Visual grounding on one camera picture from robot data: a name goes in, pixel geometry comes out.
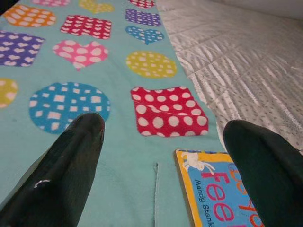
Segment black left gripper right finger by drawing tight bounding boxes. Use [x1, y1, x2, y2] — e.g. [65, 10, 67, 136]
[223, 119, 303, 227]

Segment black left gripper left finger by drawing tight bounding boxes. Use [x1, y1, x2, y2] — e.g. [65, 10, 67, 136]
[0, 112, 106, 227]

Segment colourful children's board book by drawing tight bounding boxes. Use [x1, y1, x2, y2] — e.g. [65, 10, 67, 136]
[174, 148, 266, 227]

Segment teal blanket with colourful shapes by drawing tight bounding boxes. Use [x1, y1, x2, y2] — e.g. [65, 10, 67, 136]
[0, 0, 228, 227]

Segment white quilted mattress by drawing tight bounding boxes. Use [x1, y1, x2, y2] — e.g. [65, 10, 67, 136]
[156, 0, 303, 152]

